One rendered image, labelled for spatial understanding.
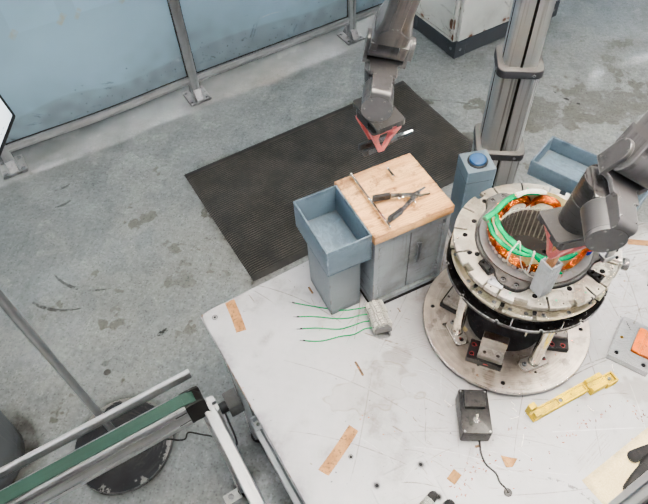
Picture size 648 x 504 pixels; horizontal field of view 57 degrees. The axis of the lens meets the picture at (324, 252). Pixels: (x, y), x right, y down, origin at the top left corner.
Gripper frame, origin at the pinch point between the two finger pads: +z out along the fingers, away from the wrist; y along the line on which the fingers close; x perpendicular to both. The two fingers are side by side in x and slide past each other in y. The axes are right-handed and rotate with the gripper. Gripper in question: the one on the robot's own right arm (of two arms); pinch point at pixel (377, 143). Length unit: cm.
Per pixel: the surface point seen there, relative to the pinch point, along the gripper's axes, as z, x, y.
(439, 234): 22.1, 9.5, 13.1
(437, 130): 119, 97, -103
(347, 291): 32.8, -13.5, 10.4
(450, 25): 103, 139, -156
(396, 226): 11.9, -2.7, 13.1
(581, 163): 16, 48, 15
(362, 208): 11.9, -6.5, 5.1
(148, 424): 41, -67, 15
